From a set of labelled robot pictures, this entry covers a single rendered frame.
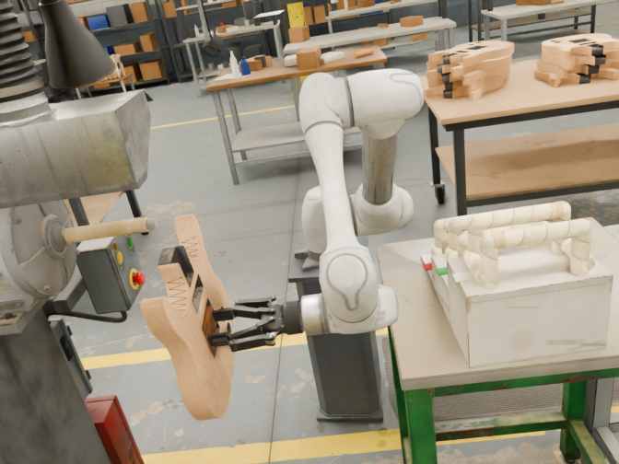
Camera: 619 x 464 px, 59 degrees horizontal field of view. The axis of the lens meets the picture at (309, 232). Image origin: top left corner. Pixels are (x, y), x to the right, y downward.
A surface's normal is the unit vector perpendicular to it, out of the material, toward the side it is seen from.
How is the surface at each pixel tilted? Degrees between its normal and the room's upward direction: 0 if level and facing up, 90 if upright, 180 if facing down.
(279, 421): 0
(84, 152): 90
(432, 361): 0
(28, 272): 94
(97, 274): 90
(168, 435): 0
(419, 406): 91
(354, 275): 47
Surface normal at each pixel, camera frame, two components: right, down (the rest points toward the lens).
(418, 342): -0.15, -0.89
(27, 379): 0.99, -0.13
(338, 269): -0.11, -0.27
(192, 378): -0.07, 0.17
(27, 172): -0.02, 0.44
